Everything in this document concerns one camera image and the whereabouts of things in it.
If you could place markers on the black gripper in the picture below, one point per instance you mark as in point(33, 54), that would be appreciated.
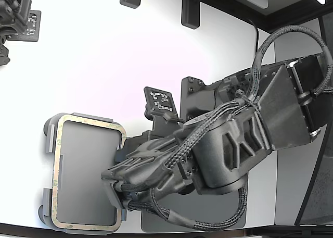
point(145, 167)

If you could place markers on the grey holder with black legs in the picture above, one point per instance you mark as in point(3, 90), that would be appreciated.
point(88, 170)

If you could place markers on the black fiducial marker board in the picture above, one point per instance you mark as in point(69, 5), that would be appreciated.
point(160, 100)

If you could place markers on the grey flat tray plate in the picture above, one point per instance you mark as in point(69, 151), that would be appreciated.
point(213, 209)

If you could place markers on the dark plate with screws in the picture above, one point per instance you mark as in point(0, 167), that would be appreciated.
point(195, 100)

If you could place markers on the small black marker plate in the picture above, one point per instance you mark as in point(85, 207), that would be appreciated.
point(33, 27)

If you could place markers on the black robot device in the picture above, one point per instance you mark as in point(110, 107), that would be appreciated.
point(13, 11)

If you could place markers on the long black post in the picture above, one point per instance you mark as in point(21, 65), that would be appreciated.
point(190, 9)

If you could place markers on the black overhead frame structure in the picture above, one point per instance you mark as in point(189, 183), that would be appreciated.
point(281, 11)

